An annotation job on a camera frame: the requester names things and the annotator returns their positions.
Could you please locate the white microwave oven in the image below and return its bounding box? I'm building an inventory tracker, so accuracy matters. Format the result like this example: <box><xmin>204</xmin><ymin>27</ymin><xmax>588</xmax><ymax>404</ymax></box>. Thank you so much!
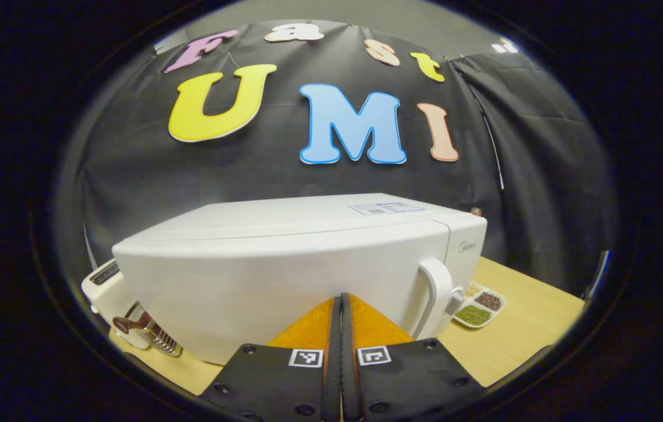
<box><xmin>112</xmin><ymin>193</ymin><xmax>488</xmax><ymax>365</ymax></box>

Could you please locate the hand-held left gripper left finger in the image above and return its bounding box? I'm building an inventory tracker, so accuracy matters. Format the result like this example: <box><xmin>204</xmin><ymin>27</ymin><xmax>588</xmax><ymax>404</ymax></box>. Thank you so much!
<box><xmin>200</xmin><ymin>296</ymin><xmax>342</xmax><ymax>422</ymax></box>

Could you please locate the white toaster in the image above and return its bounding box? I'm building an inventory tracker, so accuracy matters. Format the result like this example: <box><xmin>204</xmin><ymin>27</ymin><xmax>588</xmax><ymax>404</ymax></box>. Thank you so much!
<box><xmin>81</xmin><ymin>260</ymin><xmax>153</xmax><ymax>350</ymax></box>

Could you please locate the white divided tray of grains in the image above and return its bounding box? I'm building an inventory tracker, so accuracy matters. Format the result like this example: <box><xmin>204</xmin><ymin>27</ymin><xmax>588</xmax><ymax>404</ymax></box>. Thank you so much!
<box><xmin>453</xmin><ymin>281</ymin><xmax>508</xmax><ymax>329</ymax></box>

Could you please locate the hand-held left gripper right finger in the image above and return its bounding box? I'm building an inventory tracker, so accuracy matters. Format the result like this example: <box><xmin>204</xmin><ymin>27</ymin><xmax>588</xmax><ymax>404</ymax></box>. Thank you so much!
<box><xmin>341</xmin><ymin>293</ymin><xmax>487</xmax><ymax>422</ymax></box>

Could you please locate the wire rack with brown handle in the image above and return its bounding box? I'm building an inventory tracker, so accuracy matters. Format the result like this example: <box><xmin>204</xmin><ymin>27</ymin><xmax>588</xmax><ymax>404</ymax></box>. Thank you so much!
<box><xmin>112</xmin><ymin>302</ymin><xmax>183</xmax><ymax>358</ymax></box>

